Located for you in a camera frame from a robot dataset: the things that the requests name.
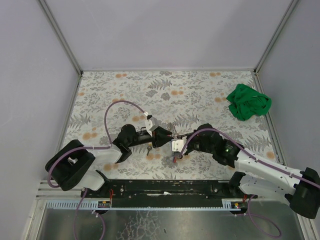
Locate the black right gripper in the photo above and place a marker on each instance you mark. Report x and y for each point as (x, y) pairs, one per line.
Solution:
(186, 144)

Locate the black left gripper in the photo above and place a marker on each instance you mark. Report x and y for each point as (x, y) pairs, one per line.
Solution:
(155, 136)

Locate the grey crescent keyring holder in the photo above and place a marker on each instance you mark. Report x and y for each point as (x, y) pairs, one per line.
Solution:
(175, 153)

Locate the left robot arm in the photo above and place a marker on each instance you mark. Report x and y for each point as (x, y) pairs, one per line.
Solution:
(73, 165)

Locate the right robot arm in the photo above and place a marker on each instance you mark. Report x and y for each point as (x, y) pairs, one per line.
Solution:
(299, 189)

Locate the yellow tagged key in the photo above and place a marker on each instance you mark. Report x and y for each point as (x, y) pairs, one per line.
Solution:
(149, 148)

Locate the green crumpled cloth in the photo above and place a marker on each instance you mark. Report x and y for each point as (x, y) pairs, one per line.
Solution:
(246, 102)

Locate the floral table mat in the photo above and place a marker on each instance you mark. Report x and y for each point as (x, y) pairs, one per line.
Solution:
(107, 100)

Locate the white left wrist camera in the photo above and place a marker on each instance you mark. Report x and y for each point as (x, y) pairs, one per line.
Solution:
(151, 124)

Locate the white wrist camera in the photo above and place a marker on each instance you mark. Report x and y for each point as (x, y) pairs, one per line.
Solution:
(177, 145)
(151, 124)

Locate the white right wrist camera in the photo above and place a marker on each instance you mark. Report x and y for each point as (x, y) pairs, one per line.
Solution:
(177, 145)

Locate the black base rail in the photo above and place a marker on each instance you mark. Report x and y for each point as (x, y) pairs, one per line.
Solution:
(167, 193)

